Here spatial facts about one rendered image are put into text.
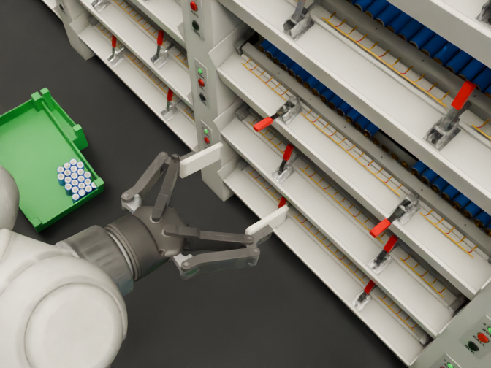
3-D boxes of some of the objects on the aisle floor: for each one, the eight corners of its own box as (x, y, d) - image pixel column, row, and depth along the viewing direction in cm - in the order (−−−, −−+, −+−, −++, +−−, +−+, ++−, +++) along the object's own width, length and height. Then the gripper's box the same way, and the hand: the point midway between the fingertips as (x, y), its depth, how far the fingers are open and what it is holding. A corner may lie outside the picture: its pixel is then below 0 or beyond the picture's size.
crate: (104, 190, 147) (104, 182, 140) (37, 233, 140) (34, 227, 133) (40, 103, 149) (37, 90, 142) (-29, 141, 142) (-36, 130, 134)
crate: (-8, 204, 145) (-21, 188, 138) (-41, 157, 153) (-54, 139, 147) (89, 145, 156) (82, 128, 149) (53, 105, 164) (45, 86, 157)
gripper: (64, 206, 72) (193, 144, 83) (177, 350, 61) (307, 258, 73) (59, 168, 66) (199, 107, 77) (183, 320, 56) (322, 224, 67)
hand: (245, 183), depth 74 cm, fingers open, 13 cm apart
